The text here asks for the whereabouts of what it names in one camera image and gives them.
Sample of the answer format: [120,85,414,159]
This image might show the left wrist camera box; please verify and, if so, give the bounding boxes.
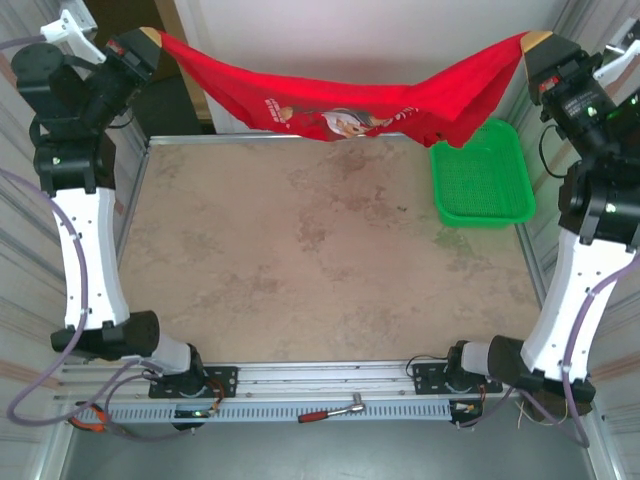
[39,0,109,64]

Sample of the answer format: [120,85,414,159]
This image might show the brown wooden panel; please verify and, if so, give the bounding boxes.
[82,0,181,94]

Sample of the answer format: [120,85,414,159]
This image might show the grey slotted cable duct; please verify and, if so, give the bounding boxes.
[107,401,454,424]

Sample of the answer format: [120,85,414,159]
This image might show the green plastic mesh basket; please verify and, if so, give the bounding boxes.
[430,118,537,232]

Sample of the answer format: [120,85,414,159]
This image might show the wide aluminium mounting rail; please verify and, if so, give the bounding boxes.
[53,357,601,405]

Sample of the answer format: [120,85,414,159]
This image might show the orange-handled pliers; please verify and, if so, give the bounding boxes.
[67,402,109,434]

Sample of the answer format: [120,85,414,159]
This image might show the small circuit board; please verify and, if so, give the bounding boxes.
[449,399,484,419]
[172,407,217,422]

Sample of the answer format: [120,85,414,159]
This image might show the wooden door frame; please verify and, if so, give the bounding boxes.
[154,0,216,124]

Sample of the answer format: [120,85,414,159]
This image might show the red-handled ratchet wrench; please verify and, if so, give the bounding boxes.
[298,393,367,425]

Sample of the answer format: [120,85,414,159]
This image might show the red t-shirt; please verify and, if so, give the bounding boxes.
[157,29,532,150]

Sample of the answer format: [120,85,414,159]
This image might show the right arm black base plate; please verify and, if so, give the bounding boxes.
[412,360,504,396]

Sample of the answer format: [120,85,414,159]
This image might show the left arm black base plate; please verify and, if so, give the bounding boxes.
[148,366,239,400]

